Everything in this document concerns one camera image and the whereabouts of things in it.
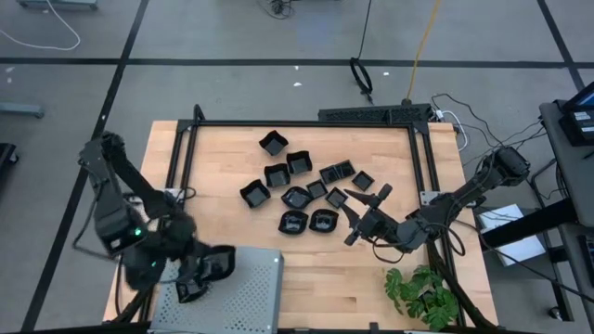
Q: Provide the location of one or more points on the tablet with blue screen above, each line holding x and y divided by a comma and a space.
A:
582, 99

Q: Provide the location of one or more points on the black perforated metal panel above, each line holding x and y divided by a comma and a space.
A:
376, 113

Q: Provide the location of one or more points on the black desk support beam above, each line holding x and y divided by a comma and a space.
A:
524, 226

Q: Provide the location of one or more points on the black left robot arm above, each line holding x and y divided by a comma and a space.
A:
113, 218

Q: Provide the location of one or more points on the white paper sheet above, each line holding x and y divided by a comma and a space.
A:
515, 241

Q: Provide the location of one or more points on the grey side desk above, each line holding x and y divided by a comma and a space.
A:
573, 176

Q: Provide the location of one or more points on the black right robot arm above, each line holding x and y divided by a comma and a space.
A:
464, 192

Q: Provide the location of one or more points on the grey table foot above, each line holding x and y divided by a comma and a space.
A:
21, 110
58, 3

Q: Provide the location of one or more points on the artificial green leafy plant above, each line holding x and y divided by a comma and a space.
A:
422, 297

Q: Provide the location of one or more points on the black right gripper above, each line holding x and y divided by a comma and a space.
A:
373, 225

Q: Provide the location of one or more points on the black aluminium table frame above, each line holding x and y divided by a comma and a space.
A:
301, 124

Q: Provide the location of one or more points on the black electronic device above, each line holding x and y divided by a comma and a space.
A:
577, 125

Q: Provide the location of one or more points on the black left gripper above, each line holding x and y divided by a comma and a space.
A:
189, 266

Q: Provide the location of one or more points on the grey perforated metal shelf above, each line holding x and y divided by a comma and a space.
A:
250, 297

